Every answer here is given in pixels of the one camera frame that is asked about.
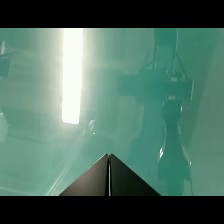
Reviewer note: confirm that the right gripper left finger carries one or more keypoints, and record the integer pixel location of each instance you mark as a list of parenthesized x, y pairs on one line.
[(92, 182)]

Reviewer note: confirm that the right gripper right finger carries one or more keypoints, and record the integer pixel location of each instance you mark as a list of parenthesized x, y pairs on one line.
[(128, 182)]

